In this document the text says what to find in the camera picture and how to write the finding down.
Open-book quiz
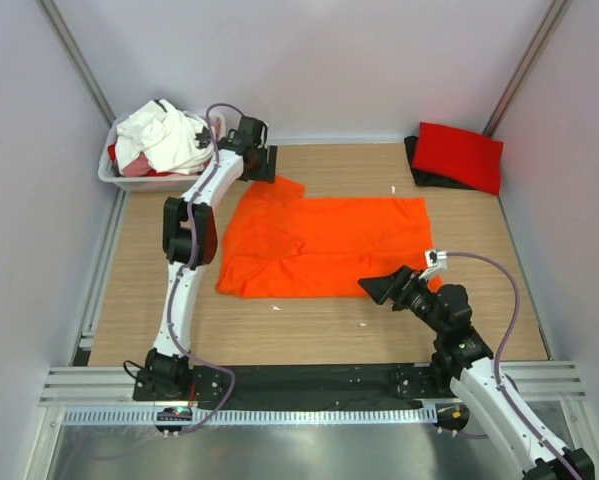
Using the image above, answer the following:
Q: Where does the orange t shirt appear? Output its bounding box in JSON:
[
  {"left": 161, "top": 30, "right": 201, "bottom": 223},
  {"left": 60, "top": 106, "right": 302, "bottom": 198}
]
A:
[{"left": 215, "top": 177, "right": 433, "bottom": 299}]

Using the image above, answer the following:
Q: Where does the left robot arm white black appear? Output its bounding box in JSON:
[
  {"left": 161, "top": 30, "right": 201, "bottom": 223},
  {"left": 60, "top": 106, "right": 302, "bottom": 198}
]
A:
[{"left": 133, "top": 116, "right": 277, "bottom": 401}]

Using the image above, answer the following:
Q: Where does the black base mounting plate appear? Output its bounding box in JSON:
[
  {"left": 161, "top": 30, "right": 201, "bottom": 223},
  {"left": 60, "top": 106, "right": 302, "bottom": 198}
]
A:
[{"left": 133, "top": 363, "right": 454, "bottom": 412}]

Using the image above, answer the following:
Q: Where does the pink garment in basket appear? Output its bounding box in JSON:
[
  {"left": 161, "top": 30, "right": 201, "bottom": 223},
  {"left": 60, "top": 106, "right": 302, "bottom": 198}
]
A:
[{"left": 120, "top": 153, "right": 153, "bottom": 177}]

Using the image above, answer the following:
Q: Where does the crumpled white t shirt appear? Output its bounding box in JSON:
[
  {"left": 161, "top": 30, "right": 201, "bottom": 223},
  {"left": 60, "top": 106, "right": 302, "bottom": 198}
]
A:
[{"left": 115, "top": 99, "right": 225, "bottom": 177}]

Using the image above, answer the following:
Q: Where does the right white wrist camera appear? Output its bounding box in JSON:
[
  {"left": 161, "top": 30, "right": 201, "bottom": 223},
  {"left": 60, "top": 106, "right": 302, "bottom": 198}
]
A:
[{"left": 419, "top": 249, "right": 448, "bottom": 282}]

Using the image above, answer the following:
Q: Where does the red garment in basket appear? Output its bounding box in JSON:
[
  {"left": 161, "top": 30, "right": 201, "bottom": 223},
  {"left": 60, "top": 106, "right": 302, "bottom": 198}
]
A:
[{"left": 107, "top": 143, "right": 119, "bottom": 176}]

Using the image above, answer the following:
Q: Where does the folded black t shirt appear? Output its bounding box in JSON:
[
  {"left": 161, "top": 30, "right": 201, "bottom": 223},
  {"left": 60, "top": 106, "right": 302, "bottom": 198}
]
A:
[{"left": 404, "top": 135, "right": 472, "bottom": 190}]

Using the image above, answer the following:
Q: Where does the folded red t shirt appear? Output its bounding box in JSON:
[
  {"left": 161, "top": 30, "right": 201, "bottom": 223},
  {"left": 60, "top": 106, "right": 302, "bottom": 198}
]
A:
[{"left": 414, "top": 122, "right": 504, "bottom": 196}]

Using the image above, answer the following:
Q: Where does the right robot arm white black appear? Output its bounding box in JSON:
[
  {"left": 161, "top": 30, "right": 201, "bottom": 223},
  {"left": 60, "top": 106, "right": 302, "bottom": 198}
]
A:
[{"left": 358, "top": 266, "right": 595, "bottom": 479}]

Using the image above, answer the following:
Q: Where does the white plastic basket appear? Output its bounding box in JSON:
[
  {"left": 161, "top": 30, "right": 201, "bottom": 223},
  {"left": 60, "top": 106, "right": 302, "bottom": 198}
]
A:
[{"left": 97, "top": 113, "right": 201, "bottom": 193}]

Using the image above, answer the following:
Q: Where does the slotted grey cable duct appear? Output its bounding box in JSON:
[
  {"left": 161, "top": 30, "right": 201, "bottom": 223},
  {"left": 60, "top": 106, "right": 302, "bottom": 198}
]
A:
[{"left": 62, "top": 404, "right": 437, "bottom": 427}]

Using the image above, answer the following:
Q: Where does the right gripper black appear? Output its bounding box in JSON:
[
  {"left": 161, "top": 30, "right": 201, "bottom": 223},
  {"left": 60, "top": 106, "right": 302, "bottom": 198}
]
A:
[{"left": 358, "top": 264, "right": 447, "bottom": 335}]

